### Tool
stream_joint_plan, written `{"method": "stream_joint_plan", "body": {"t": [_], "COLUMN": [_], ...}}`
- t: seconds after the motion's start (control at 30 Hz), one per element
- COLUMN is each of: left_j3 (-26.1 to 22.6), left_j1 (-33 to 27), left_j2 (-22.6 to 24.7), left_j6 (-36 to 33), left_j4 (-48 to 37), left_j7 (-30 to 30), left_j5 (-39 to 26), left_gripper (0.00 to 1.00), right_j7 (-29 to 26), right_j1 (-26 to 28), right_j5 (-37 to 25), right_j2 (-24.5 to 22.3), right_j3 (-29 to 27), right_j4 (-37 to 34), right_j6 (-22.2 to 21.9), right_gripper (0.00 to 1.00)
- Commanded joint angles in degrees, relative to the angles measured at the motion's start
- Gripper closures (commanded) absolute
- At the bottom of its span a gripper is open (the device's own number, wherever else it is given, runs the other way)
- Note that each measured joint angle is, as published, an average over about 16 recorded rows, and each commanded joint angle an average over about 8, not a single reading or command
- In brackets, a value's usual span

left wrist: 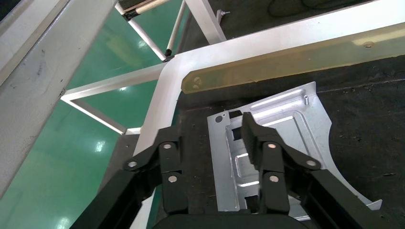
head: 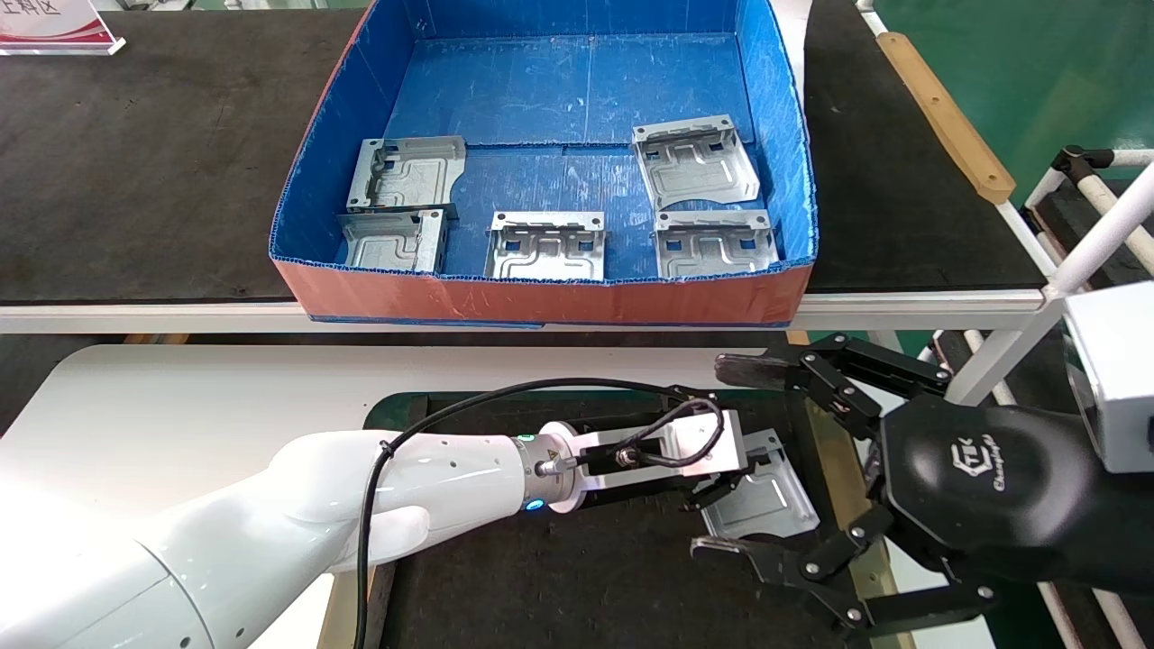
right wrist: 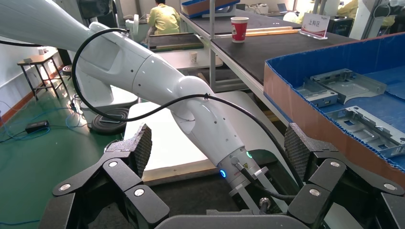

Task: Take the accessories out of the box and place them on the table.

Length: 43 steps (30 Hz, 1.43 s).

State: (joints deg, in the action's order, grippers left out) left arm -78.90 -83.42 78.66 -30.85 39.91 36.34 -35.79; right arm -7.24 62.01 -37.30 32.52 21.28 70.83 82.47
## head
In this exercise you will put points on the black pipe joint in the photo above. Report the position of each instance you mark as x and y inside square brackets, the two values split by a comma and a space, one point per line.
[1077, 162]

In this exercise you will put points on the black work mat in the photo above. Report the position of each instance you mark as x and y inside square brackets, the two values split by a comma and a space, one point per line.
[577, 577]

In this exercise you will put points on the white rack pipe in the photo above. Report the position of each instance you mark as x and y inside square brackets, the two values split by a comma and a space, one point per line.
[1082, 252]

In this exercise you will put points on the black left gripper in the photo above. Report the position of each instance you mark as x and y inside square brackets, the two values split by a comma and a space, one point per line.
[649, 494]

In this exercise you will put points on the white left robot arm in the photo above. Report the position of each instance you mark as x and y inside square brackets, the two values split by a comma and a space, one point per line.
[270, 541]

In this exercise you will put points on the large black table mat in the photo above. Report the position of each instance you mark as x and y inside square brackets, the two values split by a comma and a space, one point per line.
[153, 162]

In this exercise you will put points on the long wooden strip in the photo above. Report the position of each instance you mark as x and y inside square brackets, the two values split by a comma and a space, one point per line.
[947, 117]

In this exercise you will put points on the metal bracket accessory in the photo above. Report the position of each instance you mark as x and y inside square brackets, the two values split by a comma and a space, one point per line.
[388, 245]
[690, 164]
[717, 251]
[766, 505]
[545, 255]
[410, 173]

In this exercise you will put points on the blue box with red outside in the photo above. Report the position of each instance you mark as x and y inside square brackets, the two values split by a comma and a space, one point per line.
[577, 81]

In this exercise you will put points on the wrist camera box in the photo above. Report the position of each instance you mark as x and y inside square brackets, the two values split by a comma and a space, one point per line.
[1113, 379]
[721, 446]

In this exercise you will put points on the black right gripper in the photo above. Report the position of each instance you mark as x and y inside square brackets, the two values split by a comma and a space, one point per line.
[992, 487]

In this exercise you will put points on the short wooden strip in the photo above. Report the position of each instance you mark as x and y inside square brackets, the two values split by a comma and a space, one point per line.
[834, 460]
[335, 617]

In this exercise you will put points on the silver camera mount bracket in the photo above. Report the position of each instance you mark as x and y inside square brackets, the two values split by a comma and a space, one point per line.
[604, 446]

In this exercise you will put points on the cream rack pipe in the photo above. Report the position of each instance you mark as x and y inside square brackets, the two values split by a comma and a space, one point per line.
[1113, 203]

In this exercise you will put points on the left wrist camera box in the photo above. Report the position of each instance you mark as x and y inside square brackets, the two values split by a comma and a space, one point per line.
[721, 446]

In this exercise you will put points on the red and white sign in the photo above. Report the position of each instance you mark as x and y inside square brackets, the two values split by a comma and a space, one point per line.
[54, 27]

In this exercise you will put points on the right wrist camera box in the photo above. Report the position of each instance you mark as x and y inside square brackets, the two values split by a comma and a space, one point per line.
[1113, 379]

